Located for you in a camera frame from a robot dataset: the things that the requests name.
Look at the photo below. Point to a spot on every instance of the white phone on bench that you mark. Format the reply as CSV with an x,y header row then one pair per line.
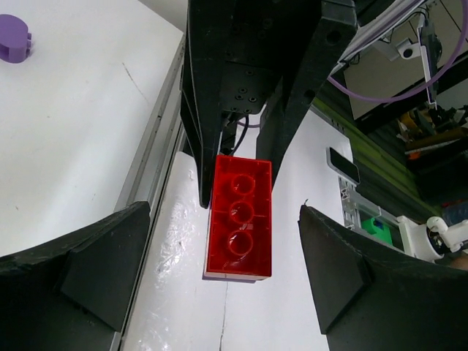
x,y
344,167

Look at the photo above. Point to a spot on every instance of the red and purple lego stack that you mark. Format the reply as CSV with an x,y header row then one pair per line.
x,y
239,242

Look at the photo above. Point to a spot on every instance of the aluminium front rail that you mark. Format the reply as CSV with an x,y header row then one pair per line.
x,y
151,166

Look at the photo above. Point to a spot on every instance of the purple rounded lego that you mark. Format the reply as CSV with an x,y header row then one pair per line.
x,y
15,39

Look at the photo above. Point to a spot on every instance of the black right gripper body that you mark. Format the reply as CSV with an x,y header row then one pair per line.
x,y
268,43

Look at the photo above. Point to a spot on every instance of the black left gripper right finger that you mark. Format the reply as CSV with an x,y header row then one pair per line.
x,y
369,296

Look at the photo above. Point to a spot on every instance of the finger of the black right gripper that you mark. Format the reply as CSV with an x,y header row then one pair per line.
x,y
207,28
318,36

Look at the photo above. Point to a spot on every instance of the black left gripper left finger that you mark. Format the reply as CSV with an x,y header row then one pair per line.
x,y
74,292

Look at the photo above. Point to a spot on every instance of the white webcam on stand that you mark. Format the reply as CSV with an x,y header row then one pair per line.
x,y
408,49

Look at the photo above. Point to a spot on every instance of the green plastic part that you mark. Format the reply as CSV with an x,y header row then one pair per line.
x,y
378,230

